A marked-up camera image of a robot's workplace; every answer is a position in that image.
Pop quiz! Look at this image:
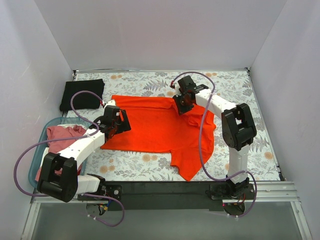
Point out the orange t-shirt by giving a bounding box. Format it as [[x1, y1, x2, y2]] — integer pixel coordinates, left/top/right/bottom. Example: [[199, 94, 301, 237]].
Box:
[[101, 95, 216, 181]]

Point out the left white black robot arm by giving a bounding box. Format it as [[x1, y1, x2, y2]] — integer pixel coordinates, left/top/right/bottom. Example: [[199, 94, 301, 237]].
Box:
[[37, 100, 131, 203]]

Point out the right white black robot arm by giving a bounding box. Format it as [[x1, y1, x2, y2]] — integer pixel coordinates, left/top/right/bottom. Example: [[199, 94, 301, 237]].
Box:
[[170, 71, 257, 199]]

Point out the folded black t-shirt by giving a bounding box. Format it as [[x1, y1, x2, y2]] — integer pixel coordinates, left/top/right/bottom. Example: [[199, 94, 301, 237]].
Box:
[[59, 79, 105, 112]]

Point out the floral patterned table mat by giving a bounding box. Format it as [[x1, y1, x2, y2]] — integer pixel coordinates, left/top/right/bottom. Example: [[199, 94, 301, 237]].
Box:
[[75, 70, 282, 181]]

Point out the pink t-shirt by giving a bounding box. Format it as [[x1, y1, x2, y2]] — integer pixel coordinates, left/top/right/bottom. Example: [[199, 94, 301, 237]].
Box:
[[34, 124, 89, 182]]

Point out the translucent blue laundry basket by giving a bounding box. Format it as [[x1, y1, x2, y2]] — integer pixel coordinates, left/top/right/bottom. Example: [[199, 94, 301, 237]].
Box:
[[28, 117, 90, 188]]

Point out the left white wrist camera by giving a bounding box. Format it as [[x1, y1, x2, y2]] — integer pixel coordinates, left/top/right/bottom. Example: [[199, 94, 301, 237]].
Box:
[[103, 99, 116, 108]]

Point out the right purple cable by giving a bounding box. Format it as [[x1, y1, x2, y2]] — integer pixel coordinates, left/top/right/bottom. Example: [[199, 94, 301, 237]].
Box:
[[170, 71, 258, 220]]

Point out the purple cable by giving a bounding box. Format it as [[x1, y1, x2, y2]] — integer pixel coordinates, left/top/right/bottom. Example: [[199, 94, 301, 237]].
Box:
[[170, 71, 258, 220], [13, 90, 125, 228]]

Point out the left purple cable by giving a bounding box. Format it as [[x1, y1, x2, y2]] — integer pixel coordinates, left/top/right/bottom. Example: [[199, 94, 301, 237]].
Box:
[[13, 90, 125, 228]]

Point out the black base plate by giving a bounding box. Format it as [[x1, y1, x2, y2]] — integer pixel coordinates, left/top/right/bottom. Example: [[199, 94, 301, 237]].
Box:
[[78, 181, 255, 215]]

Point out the aluminium frame rail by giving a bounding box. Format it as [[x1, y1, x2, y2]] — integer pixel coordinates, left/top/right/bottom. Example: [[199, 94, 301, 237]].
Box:
[[22, 181, 312, 240]]

